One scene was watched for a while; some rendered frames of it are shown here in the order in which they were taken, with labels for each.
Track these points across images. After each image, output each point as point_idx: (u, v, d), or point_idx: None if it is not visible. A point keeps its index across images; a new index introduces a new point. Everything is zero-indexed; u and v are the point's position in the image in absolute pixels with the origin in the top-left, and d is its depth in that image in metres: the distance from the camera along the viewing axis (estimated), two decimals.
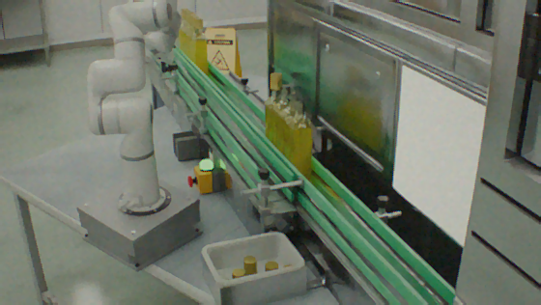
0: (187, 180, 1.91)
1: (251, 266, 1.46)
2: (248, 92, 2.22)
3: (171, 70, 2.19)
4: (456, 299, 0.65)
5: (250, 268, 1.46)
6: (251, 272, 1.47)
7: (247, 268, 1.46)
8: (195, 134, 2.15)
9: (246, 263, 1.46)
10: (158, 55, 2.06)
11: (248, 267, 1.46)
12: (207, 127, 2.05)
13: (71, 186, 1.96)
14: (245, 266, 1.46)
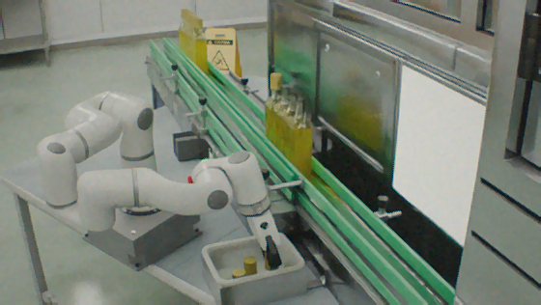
0: (187, 180, 1.91)
1: (251, 266, 1.46)
2: (248, 92, 2.22)
3: (277, 261, 1.41)
4: (456, 299, 0.65)
5: (250, 268, 1.46)
6: (251, 272, 1.47)
7: (247, 268, 1.46)
8: (195, 134, 2.15)
9: (246, 263, 1.46)
10: (265, 216, 1.33)
11: (248, 267, 1.46)
12: (207, 127, 2.05)
13: None
14: (245, 266, 1.46)
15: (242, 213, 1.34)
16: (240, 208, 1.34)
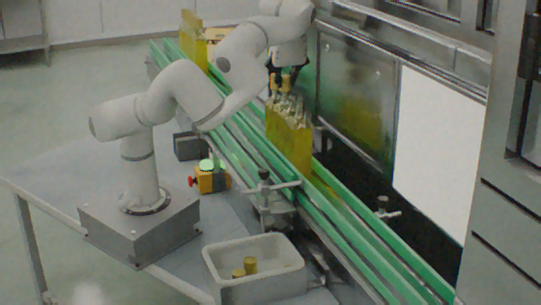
0: (187, 180, 1.91)
1: (251, 266, 1.46)
2: None
3: None
4: (456, 299, 0.65)
5: (250, 268, 1.46)
6: (251, 272, 1.47)
7: (247, 268, 1.46)
8: (195, 134, 2.15)
9: (246, 263, 1.46)
10: (304, 31, 1.61)
11: (248, 267, 1.46)
12: None
13: (71, 186, 1.96)
14: (245, 266, 1.46)
15: (300, 36, 1.56)
16: None
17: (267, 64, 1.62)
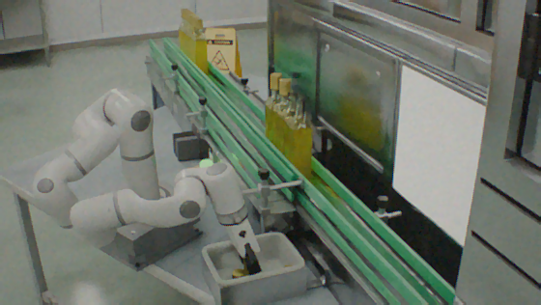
0: None
1: None
2: (248, 92, 2.22)
3: (257, 268, 1.44)
4: (456, 299, 0.65)
5: None
6: None
7: (247, 268, 1.46)
8: (195, 134, 2.15)
9: (246, 263, 1.46)
10: (242, 225, 1.37)
11: None
12: (207, 127, 2.05)
13: (71, 186, 1.96)
14: (245, 266, 1.46)
15: (220, 223, 1.38)
16: (218, 218, 1.37)
17: None
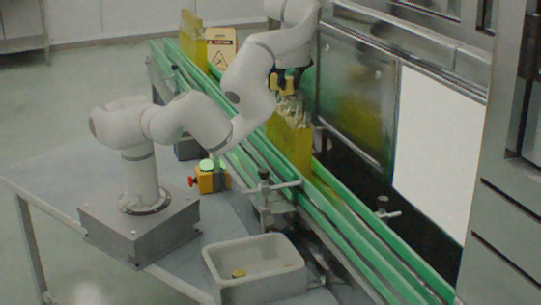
0: (187, 180, 1.91)
1: (294, 81, 1.62)
2: None
3: None
4: (456, 299, 0.65)
5: (294, 83, 1.62)
6: (294, 87, 1.63)
7: (294, 84, 1.62)
8: None
9: (294, 79, 1.61)
10: None
11: (294, 83, 1.62)
12: None
13: (71, 186, 1.96)
14: (293, 83, 1.61)
15: None
16: None
17: None
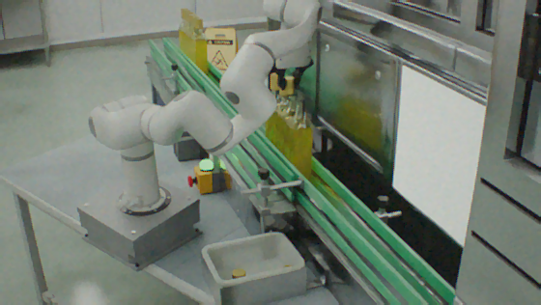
0: (187, 180, 1.91)
1: (294, 81, 1.62)
2: None
3: None
4: (456, 299, 0.65)
5: (295, 83, 1.62)
6: (294, 87, 1.63)
7: (294, 84, 1.62)
8: None
9: (294, 79, 1.61)
10: None
11: (294, 83, 1.62)
12: None
13: (71, 186, 1.96)
14: (293, 83, 1.61)
15: None
16: None
17: None
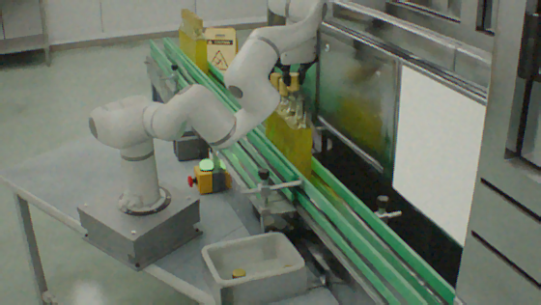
0: (187, 180, 1.91)
1: (298, 77, 1.62)
2: None
3: None
4: (456, 299, 0.65)
5: (299, 79, 1.62)
6: (298, 83, 1.63)
7: (298, 80, 1.62)
8: (195, 134, 2.15)
9: (298, 75, 1.61)
10: None
11: (298, 79, 1.62)
12: None
13: (71, 186, 1.96)
14: (298, 79, 1.61)
15: None
16: None
17: None
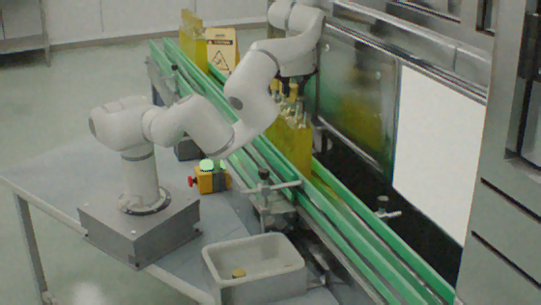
0: (187, 180, 1.91)
1: (298, 89, 1.64)
2: None
3: (302, 85, 1.65)
4: (456, 299, 0.65)
5: (298, 91, 1.64)
6: (298, 95, 1.65)
7: (298, 92, 1.63)
8: None
9: (298, 87, 1.62)
10: None
11: (298, 90, 1.63)
12: None
13: (71, 186, 1.96)
14: (298, 91, 1.63)
15: None
16: None
17: None
